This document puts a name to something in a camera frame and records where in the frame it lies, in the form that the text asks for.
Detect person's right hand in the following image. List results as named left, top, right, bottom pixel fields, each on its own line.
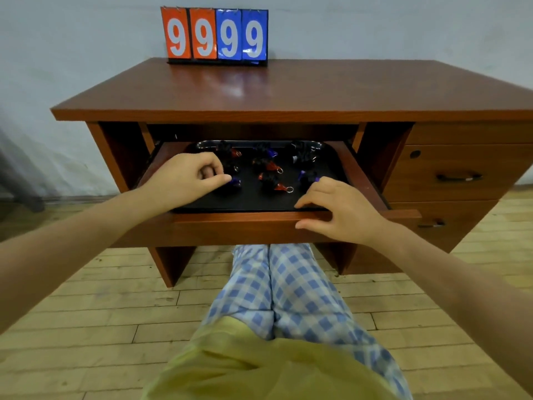
left=293, top=177, right=390, bottom=246

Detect person's left hand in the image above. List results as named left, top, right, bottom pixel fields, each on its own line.
left=139, top=152, right=232, bottom=214

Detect brown wooden pull-out drawer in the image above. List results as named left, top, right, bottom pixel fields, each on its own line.
left=112, top=141, right=422, bottom=248

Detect person's left forearm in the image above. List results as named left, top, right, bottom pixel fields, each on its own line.
left=0, top=189, right=146, bottom=334

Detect person's right forearm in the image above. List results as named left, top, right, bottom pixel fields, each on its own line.
left=375, top=222, right=533, bottom=392

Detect black rectangular tray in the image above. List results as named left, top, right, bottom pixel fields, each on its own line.
left=173, top=140, right=348, bottom=213

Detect blue checked trousers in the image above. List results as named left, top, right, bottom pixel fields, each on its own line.
left=200, top=243, right=413, bottom=400

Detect brown wooden desk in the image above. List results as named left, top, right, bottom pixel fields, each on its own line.
left=50, top=58, right=533, bottom=288

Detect brown wooden side drawer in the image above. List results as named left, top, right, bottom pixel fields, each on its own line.
left=383, top=145, right=533, bottom=202
left=391, top=201, right=498, bottom=252

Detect red and blue flip scoreboard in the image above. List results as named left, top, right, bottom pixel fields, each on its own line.
left=160, top=6, right=269, bottom=66

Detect yellow shirt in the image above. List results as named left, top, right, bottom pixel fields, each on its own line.
left=142, top=316, right=400, bottom=400

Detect cluster of small black keychains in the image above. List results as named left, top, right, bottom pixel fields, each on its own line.
left=214, top=140, right=321, bottom=194

